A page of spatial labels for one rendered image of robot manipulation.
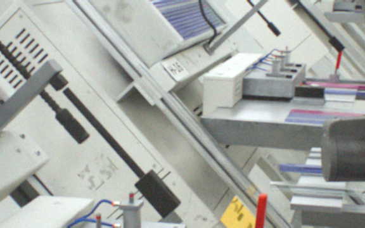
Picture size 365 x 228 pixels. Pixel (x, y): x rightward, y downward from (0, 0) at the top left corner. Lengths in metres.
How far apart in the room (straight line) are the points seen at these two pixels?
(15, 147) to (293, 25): 4.33
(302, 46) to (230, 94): 3.37
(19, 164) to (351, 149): 0.46
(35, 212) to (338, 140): 0.40
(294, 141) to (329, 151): 0.93
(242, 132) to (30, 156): 0.78
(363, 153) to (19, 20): 1.23
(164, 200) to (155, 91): 1.03
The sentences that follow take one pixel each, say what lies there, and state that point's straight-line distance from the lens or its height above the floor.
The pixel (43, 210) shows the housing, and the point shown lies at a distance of 1.02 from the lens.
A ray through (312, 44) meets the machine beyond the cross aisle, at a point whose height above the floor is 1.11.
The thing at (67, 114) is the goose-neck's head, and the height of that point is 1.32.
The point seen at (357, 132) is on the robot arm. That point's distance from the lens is 0.84.
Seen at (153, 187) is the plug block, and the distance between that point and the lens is 0.75.
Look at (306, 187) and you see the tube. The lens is 1.16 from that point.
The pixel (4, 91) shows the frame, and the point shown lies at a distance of 1.08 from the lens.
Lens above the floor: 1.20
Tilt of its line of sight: 1 degrees up
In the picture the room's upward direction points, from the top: 42 degrees counter-clockwise
